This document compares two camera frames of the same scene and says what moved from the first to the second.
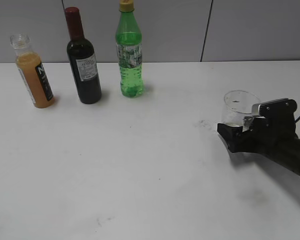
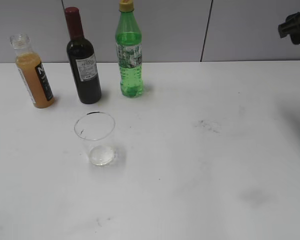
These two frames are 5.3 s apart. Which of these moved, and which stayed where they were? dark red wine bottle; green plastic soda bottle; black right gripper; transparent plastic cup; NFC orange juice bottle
Moved: black right gripper; transparent plastic cup
Stayed: green plastic soda bottle; dark red wine bottle; NFC orange juice bottle
